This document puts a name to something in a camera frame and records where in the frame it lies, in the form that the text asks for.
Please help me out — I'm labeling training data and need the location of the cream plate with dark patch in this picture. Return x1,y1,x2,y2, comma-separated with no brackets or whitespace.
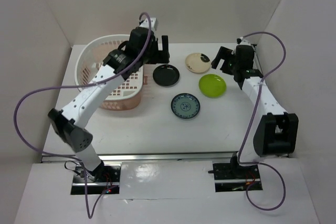
185,53,211,74

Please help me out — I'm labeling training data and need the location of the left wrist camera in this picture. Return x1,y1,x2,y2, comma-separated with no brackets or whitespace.
139,17,159,32

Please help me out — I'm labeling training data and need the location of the white pink dish rack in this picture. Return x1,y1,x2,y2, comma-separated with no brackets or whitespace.
75,34,145,111

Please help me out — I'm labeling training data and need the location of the aluminium rail frame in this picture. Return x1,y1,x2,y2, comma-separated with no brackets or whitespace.
40,42,289,163

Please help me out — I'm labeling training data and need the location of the blue white patterned plate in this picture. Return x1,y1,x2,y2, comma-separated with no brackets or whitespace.
170,93,201,120

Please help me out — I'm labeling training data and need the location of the green plate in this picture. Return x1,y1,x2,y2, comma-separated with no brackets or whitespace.
198,74,227,98

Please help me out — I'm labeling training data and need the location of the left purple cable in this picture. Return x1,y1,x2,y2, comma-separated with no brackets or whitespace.
13,12,152,219

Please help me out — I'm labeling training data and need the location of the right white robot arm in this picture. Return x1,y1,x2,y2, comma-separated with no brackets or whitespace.
212,44,299,179

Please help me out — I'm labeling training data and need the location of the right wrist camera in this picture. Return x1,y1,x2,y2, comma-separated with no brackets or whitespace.
236,37,251,47

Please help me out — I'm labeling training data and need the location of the black plate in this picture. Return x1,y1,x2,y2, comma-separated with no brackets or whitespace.
152,64,180,87

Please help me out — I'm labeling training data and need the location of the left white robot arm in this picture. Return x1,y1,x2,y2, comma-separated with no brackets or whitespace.
48,27,170,182

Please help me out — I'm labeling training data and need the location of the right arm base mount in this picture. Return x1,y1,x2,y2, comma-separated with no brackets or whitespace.
208,163,263,193

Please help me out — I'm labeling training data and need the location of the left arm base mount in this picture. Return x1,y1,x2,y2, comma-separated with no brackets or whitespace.
65,163,121,195

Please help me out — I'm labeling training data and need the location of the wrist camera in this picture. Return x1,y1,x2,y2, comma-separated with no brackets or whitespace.
139,17,159,32
236,37,251,47

